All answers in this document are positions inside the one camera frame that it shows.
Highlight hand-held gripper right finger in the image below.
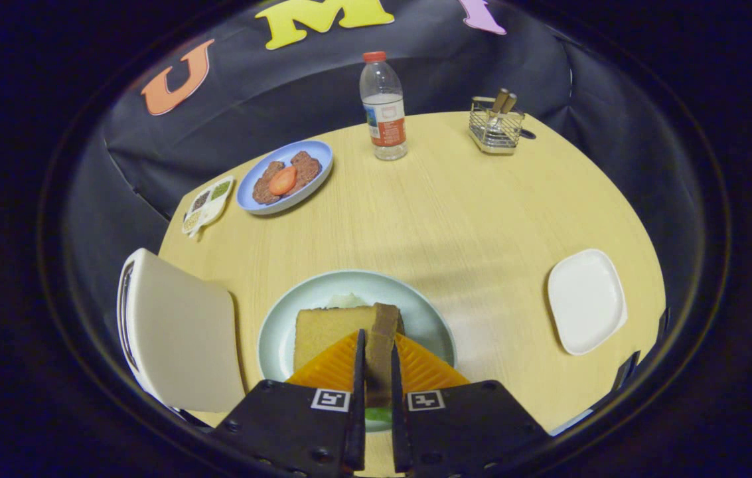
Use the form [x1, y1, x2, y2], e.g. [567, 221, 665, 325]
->
[390, 331, 552, 478]

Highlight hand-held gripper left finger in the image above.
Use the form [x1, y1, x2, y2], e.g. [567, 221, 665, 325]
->
[206, 329, 367, 478]

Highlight green lettuce leaf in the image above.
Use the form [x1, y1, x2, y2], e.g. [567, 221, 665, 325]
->
[327, 293, 394, 424]

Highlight brown toast slice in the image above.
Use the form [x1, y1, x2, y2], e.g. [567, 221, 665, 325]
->
[293, 302, 406, 408]

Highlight pale green round plate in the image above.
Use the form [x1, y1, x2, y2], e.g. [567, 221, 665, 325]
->
[257, 269, 458, 434]

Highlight white toaster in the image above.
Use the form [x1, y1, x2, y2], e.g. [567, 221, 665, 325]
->
[115, 248, 247, 414]

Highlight small white square plate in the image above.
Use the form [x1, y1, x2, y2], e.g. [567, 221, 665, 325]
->
[547, 248, 629, 357]

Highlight brown meat patty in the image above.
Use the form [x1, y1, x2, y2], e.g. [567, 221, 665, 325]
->
[252, 161, 285, 205]
[290, 151, 323, 189]

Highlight red tomato slice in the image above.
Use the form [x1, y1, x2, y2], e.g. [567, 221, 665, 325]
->
[268, 166, 298, 197]

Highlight blue plate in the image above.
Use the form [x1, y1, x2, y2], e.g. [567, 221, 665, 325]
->
[236, 140, 335, 216]

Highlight white divided seasoning tray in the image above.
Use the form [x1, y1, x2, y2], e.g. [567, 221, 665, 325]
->
[181, 175, 236, 238]

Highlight clear plastic bottle red cap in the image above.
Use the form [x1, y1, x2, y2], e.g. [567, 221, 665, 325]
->
[359, 51, 409, 161]

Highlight metal wire cutlery holder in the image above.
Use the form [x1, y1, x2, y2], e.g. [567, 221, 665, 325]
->
[469, 96, 526, 155]

